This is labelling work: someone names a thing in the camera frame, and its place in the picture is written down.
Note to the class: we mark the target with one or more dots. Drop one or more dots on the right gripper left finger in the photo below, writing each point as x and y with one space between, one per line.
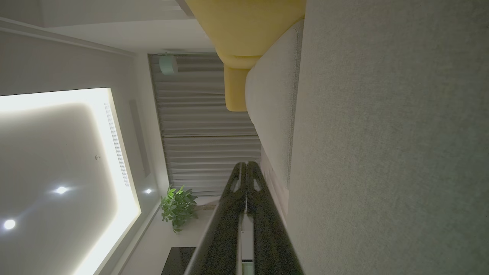
223 229

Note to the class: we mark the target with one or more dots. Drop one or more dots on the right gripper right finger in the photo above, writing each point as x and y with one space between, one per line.
269 236

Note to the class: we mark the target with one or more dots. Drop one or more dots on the green potted plant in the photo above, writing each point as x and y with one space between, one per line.
177 208

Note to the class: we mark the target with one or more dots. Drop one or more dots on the yellow sofa section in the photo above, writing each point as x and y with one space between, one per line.
244 26

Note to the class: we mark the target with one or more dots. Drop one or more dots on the black flat panel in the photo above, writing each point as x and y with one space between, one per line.
177 261

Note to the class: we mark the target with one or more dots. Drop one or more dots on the white round wall device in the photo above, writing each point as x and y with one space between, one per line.
168 65

